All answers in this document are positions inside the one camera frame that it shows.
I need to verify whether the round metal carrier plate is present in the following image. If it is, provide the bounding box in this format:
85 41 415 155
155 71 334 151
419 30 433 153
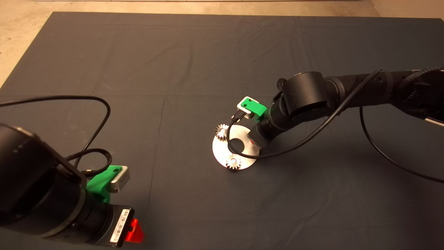
212 124 261 170

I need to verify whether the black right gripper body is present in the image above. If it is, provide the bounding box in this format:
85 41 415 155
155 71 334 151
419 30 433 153
249 120 280 150

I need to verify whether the steel planetary gear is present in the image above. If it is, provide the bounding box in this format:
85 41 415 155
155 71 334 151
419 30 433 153
215 124 231 141
226 155 242 171

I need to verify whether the silver camera box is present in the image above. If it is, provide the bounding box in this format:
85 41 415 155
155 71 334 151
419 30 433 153
106 166 131 193
232 96 259 121

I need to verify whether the silver right camera box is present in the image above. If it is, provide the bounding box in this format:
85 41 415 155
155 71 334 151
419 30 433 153
232 96 259 121

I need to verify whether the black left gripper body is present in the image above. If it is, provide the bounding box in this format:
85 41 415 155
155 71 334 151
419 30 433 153
102 205 135 248

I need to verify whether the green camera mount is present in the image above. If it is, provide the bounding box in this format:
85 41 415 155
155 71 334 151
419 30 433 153
241 98 268 123
85 165 123 204

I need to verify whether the dark grey table cloth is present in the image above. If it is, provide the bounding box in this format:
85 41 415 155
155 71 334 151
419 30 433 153
0 12 444 250

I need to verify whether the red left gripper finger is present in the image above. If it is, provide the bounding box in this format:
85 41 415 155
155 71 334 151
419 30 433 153
124 218 145 243

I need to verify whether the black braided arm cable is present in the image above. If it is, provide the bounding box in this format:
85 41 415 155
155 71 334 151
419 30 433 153
63 148 113 177

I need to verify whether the green left camera mount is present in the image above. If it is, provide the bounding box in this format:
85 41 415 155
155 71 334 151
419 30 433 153
85 165 123 204

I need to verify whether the black right camera cable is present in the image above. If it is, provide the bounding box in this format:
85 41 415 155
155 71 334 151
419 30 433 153
226 69 444 184

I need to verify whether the thin black left camera cable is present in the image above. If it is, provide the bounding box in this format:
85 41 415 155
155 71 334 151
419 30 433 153
0 95 111 167

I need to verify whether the silver left camera box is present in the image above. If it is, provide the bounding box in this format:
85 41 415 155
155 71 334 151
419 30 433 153
106 166 131 193

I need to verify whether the green right camera mount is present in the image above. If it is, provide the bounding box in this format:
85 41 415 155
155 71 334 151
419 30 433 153
241 98 268 123

